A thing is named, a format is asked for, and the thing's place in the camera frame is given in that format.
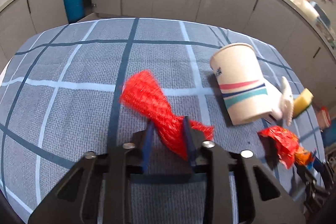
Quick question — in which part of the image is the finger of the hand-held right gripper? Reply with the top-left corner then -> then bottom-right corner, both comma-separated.
297,156 -> 327,189

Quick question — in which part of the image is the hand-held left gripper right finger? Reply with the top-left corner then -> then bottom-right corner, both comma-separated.
182,116 -> 306,224

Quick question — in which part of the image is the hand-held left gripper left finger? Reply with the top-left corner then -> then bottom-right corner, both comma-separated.
28,123 -> 155,224

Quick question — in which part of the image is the red crinkled wrapper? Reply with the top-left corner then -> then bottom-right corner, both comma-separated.
258,126 -> 314,169

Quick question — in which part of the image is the red mesh bag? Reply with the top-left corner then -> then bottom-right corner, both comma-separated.
119,70 -> 214,161

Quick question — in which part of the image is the sponge with dark scouring pad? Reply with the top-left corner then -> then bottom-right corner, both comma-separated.
293,88 -> 314,119

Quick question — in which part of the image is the striped white paper cup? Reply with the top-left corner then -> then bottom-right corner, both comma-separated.
210,43 -> 276,125

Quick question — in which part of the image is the blue checked tablecloth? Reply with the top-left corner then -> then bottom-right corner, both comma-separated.
0,18 -> 326,224

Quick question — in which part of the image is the blue gas cylinder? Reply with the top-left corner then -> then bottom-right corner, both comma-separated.
62,0 -> 86,24

